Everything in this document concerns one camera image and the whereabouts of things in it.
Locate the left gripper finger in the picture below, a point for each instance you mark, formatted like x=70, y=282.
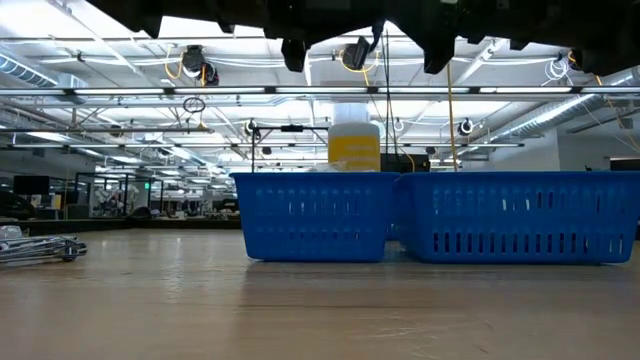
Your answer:
x=295, y=57

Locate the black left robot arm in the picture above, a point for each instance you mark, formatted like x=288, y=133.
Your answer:
x=200, y=10

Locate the silver foil packet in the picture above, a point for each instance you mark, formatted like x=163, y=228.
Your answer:
x=35, y=257
x=45, y=245
x=10, y=232

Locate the long ceiling light strip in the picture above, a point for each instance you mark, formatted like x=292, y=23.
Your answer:
x=320, y=90

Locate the silver air duct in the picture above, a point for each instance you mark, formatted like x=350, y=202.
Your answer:
x=550, y=112

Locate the blue slotted plastic basket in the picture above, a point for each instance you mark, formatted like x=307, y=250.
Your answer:
x=315, y=240
x=520, y=220

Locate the black monitor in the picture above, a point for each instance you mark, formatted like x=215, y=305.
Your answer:
x=405, y=162

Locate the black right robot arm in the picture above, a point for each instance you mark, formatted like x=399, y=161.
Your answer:
x=610, y=35

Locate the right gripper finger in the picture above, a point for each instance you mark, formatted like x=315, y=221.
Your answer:
x=437, y=57

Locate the yellow disinfecting wipes canister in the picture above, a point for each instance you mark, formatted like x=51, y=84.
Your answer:
x=354, y=150

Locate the thin black rig frame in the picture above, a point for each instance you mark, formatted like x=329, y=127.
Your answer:
x=292, y=128

